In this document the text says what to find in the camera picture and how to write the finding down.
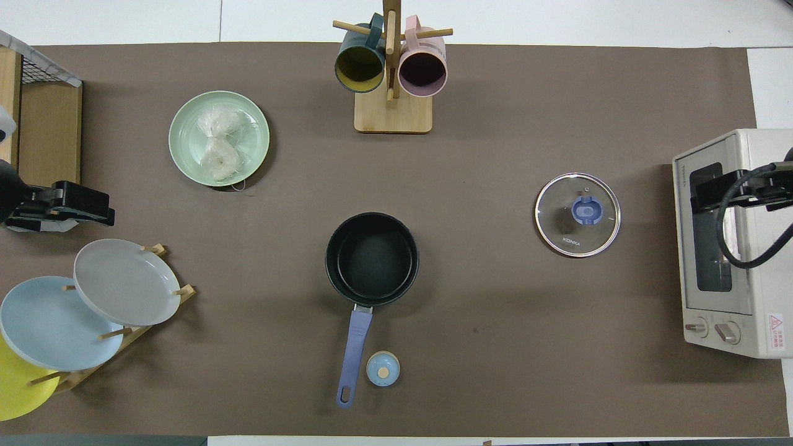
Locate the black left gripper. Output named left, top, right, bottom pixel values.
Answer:
left=6, top=180, right=116, bottom=233

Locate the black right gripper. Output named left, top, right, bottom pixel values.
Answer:
left=690, top=162, right=793, bottom=215

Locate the white plastic bag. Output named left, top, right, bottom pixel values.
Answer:
left=196, top=104, right=261, bottom=191

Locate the glass pot lid blue knob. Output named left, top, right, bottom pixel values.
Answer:
left=535, top=173, right=621, bottom=258

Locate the grey plate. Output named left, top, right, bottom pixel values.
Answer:
left=73, top=238, right=182, bottom=327

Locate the light green plate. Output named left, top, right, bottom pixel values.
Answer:
left=169, top=90, right=271, bottom=188

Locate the wooden plate rack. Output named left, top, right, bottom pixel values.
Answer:
left=28, top=243, right=196, bottom=394

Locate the light blue plate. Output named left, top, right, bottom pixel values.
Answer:
left=0, top=276, right=125, bottom=372

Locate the yellow plate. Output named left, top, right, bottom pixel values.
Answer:
left=0, top=334, right=61, bottom=422

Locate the beige toaster oven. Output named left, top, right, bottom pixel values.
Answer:
left=673, top=129, right=793, bottom=359

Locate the wooden shelf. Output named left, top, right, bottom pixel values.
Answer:
left=0, top=46, right=82, bottom=186

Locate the brown table mat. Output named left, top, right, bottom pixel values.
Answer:
left=0, top=42, right=789, bottom=437

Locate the dark teal mug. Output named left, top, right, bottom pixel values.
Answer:
left=335, top=14, right=386, bottom=94

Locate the wooden mug tree stand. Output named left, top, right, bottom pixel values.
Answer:
left=333, top=0, right=453, bottom=134

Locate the pink mug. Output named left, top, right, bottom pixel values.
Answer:
left=398, top=15, right=448, bottom=98

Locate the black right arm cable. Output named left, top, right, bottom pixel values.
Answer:
left=716, top=162, right=793, bottom=269

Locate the black wire basket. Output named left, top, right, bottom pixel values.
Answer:
left=19, top=50, right=78, bottom=86

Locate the black saucepan with blue handle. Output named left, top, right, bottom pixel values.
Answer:
left=325, top=212, right=420, bottom=408

